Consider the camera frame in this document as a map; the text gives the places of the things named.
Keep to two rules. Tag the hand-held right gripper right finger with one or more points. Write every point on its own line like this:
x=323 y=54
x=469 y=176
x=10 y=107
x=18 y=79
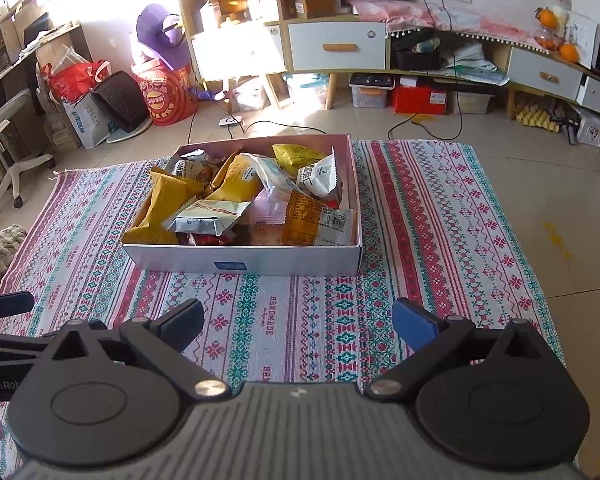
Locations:
x=415 y=322

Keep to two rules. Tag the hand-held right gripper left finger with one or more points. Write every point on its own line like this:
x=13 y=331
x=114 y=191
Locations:
x=180 y=321

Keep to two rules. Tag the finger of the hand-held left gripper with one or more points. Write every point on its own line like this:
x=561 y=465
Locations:
x=15 y=346
x=7 y=305

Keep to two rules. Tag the red white candy packet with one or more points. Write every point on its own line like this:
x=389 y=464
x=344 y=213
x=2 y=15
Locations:
x=200 y=240

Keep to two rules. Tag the silver red label packet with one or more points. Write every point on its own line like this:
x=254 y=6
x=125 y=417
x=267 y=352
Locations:
x=205 y=217

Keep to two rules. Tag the pink cardboard box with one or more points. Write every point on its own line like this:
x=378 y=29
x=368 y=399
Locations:
x=290 y=260

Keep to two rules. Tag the plain yellow snack packet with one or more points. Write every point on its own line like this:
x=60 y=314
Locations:
x=165 y=195

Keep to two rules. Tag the pink snack packet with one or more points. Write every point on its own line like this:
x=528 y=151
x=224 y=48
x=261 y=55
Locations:
x=267 y=210

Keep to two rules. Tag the orange white snack packet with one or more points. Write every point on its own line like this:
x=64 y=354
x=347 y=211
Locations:
x=310 y=220

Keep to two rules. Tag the yellow snack packet white label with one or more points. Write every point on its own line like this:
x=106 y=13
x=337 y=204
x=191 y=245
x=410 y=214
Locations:
x=235 y=175

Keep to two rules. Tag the clear bread packet blue label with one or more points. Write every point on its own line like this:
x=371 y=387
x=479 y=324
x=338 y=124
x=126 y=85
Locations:
x=272 y=170

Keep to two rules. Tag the small yellow snack packet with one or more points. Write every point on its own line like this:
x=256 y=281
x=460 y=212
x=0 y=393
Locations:
x=295 y=155

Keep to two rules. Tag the patterned woven rug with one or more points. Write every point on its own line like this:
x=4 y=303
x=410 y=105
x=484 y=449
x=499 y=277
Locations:
x=430 y=210

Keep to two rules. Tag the white office chair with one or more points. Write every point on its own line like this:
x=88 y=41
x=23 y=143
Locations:
x=10 y=130

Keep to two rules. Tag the white shopping bag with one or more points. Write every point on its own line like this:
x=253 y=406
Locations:
x=87 y=122

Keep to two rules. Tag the white floor charger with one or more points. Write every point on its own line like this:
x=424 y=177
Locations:
x=230 y=121

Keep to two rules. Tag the red box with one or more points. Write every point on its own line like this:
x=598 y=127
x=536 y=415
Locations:
x=420 y=100

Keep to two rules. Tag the red round printed bag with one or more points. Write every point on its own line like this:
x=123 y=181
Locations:
x=167 y=95

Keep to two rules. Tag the black ribbed panel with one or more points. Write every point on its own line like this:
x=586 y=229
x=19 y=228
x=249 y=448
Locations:
x=122 y=100

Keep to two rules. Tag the clear storage bin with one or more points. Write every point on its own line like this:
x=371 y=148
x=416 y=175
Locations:
x=372 y=92

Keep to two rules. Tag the yellow egg tray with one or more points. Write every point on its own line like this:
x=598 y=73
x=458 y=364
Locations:
x=535 y=115

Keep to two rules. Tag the stack of white papers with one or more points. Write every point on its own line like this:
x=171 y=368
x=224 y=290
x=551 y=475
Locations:
x=475 y=65

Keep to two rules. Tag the black bin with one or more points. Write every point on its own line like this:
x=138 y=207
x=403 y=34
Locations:
x=415 y=55

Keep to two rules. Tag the cluttered wooden desk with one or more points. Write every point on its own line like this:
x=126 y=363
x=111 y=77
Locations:
x=55 y=40

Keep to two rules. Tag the low white cabinet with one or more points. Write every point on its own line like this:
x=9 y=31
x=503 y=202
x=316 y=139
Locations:
x=545 y=75

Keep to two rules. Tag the purple hat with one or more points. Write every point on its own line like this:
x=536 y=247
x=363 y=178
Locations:
x=160 y=35

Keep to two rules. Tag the pink cloth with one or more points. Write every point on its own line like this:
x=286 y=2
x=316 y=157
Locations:
x=430 y=17

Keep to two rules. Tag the orange fruit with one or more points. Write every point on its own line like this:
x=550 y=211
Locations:
x=547 y=17
x=569 y=52

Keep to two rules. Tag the small cardboard box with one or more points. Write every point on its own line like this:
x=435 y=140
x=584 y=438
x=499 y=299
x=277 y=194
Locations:
x=315 y=6

